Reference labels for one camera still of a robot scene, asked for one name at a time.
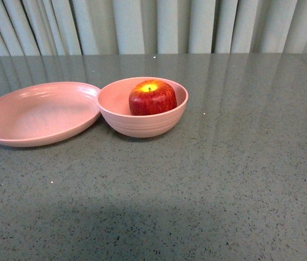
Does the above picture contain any red apple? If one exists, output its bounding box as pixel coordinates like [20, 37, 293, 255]
[128, 79, 177, 116]

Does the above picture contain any white pleated curtain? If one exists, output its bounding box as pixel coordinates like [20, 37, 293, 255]
[0, 1, 307, 56]

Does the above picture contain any pink bowl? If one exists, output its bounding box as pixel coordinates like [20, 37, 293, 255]
[97, 77, 189, 138]

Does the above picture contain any pink plate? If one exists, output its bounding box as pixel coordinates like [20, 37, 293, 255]
[0, 82, 101, 147]

